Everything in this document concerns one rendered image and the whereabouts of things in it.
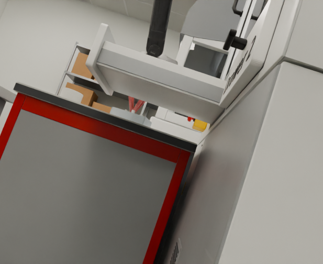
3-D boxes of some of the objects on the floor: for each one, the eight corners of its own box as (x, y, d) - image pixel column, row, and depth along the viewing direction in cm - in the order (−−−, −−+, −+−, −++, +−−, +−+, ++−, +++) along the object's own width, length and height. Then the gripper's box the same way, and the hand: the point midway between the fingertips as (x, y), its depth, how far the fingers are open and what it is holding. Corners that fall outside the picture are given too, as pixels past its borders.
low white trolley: (-88, 332, 95) (16, 80, 104) (11, 271, 157) (71, 117, 166) (107, 410, 92) (198, 143, 101) (131, 317, 153) (186, 156, 162)
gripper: (140, 73, 125) (127, 113, 124) (133, 63, 115) (118, 107, 114) (157, 77, 124) (144, 118, 122) (152, 68, 114) (137, 112, 112)
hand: (133, 110), depth 118 cm, fingers closed, pressing on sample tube
